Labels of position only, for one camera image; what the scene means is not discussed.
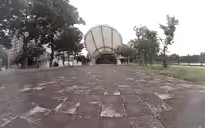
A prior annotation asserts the pale arched shell canopy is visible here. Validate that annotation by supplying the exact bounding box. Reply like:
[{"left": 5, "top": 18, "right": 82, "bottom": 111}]
[{"left": 83, "top": 23, "right": 124, "bottom": 66}]

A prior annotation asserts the chequered stone paved plaza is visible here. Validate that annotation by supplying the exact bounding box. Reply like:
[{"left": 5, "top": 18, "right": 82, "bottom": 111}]
[{"left": 0, "top": 63, "right": 205, "bottom": 128}]

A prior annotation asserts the cluster of bushy trees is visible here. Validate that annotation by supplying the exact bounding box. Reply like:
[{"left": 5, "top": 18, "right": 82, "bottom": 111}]
[{"left": 116, "top": 25, "right": 162, "bottom": 66}]

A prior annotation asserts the pale building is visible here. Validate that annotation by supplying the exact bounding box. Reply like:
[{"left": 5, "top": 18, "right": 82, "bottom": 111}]
[{"left": 3, "top": 34, "right": 83, "bottom": 69}]

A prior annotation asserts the group of large dark trees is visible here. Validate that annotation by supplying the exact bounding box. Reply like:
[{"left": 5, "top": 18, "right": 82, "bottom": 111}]
[{"left": 0, "top": 0, "right": 87, "bottom": 71}]

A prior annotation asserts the small slender tree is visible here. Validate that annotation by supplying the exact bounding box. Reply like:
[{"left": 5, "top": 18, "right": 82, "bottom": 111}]
[{"left": 157, "top": 14, "right": 180, "bottom": 70}]

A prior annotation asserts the long dark railing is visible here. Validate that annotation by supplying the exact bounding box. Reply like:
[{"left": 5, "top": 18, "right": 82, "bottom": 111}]
[{"left": 154, "top": 54, "right": 205, "bottom": 67}]

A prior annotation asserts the grass strip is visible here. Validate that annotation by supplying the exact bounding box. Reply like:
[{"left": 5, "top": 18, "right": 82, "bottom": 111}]
[{"left": 133, "top": 63, "right": 205, "bottom": 87}]

